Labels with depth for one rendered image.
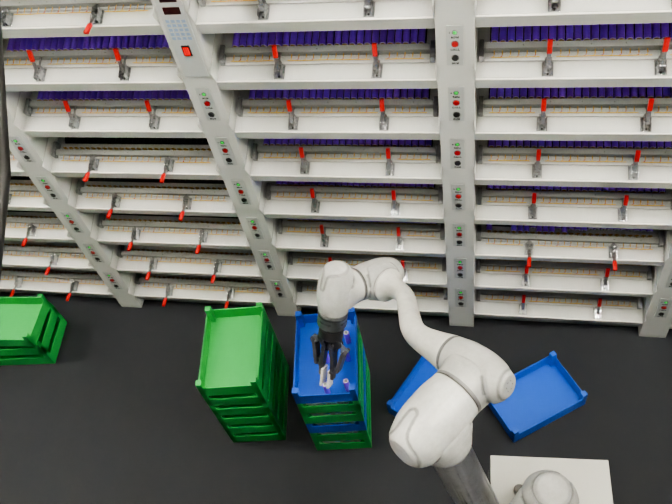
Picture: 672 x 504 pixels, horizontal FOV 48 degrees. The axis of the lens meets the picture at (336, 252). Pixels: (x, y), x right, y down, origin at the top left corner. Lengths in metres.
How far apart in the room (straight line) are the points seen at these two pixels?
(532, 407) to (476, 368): 1.12
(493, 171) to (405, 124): 0.31
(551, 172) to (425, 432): 0.95
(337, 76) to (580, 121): 0.67
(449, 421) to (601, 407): 1.25
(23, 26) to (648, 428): 2.34
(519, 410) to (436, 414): 1.16
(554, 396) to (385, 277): 0.95
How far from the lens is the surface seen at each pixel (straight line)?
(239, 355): 2.57
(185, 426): 2.98
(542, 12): 1.88
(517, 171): 2.28
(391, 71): 2.03
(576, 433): 2.82
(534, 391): 2.86
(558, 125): 2.15
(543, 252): 2.58
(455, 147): 2.17
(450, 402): 1.70
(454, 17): 1.88
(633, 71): 2.03
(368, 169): 2.31
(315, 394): 2.45
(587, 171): 2.30
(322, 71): 2.06
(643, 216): 2.47
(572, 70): 2.01
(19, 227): 3.14
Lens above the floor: 2.58
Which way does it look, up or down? 53 degrees down
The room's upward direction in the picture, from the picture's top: 14 degrees counter-clockwise
